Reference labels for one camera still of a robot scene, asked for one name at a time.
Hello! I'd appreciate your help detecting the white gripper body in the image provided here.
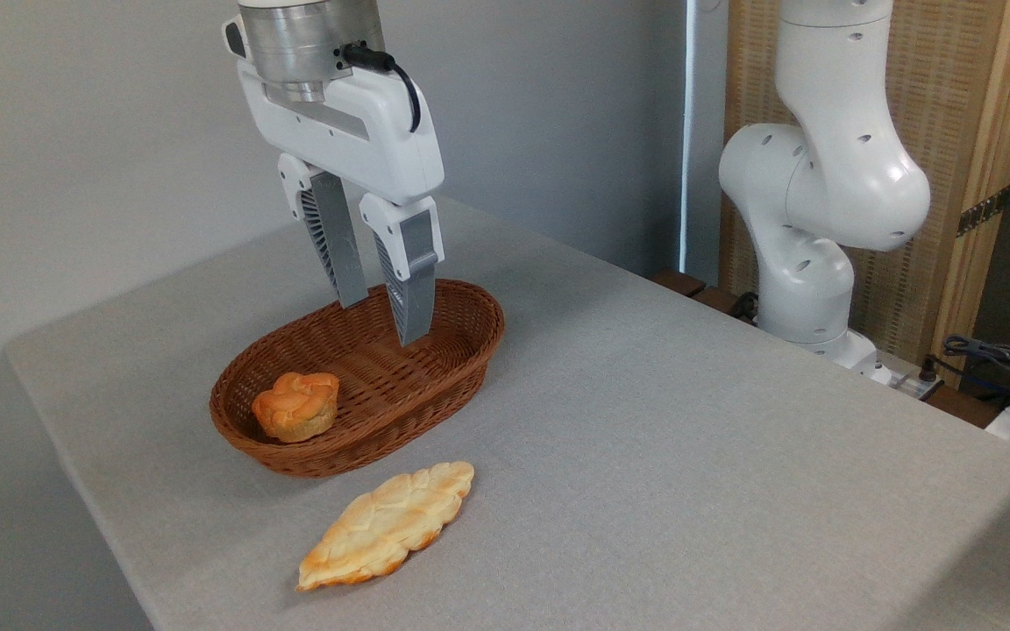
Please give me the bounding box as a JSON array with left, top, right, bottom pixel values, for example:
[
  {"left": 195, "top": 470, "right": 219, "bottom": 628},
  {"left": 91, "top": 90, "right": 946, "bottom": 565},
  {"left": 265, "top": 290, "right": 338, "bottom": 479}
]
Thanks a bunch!
[{"left": 237, "top": 61, "right": 445, "bottom": 208}]

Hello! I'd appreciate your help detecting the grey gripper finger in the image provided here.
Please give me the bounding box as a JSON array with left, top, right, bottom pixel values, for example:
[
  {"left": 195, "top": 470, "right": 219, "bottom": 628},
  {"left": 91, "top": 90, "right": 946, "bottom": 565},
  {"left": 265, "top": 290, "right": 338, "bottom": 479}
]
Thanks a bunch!
[
  {"left": 359, "top": 193, "right": 446, "bottom": 348},
  {"left": 277, "top": 153, "right": 371, "bottom": 310}
]

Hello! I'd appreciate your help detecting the round orange bread roll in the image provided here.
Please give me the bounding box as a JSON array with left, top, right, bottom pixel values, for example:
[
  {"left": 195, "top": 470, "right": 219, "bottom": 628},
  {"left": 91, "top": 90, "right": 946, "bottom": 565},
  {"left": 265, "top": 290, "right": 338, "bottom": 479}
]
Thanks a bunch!
[{"left": 251, "top": 371, "right": 341, "bottom": 444}]

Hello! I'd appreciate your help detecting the flat braided bread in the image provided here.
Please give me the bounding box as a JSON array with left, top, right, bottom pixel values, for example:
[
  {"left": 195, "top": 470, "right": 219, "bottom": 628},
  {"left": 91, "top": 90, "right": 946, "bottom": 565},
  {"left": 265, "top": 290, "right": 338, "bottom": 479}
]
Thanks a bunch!
[{"left": 296, "top": 461, "right": 476, "bottom": 592}]

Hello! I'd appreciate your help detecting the brown wicker basket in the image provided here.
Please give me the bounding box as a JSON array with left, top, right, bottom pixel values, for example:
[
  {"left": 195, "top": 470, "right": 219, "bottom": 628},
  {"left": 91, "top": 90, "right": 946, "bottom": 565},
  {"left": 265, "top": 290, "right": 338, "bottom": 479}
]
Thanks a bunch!
[{"left": 210, "top": 279, "right": 506, "bottom": 479}]

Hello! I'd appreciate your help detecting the white power strip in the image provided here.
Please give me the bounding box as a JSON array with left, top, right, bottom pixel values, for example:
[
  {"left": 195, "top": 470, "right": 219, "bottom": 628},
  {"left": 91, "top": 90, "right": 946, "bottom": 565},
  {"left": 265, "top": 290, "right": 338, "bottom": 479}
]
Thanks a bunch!
[{"left": 884, "top": 366, "right": 946, "bottom": 402}]

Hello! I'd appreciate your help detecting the metal screen hinge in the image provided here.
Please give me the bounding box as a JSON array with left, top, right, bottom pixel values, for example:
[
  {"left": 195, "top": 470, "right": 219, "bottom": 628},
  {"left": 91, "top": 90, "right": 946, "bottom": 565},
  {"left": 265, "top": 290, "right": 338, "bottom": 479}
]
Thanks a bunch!
[{"left": 956, "top": 187, "right": 1010, "bottom": 238}]

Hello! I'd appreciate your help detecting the wooden woven folding screen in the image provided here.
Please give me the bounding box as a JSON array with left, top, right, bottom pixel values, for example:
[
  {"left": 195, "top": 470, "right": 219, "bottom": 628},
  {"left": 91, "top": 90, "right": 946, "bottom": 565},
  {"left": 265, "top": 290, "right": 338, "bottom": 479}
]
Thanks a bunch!
[{"left": 719, "top": 0, "right": 1010, "bottom": 388}]

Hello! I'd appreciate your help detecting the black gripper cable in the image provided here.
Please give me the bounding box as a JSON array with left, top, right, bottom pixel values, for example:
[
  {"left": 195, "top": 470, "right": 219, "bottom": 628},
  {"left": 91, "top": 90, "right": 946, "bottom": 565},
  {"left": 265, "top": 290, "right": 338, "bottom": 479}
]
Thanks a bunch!
[{"left": 338, "top": 41, "right": 423, "bottom": 134}]

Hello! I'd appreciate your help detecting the black cable bundle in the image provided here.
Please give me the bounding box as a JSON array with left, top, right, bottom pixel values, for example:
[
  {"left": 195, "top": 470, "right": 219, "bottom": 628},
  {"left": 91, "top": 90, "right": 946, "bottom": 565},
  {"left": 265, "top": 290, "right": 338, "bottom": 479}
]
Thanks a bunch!
[{"left": 919, "top": 334, "right": 1010, "bottom": 415}]

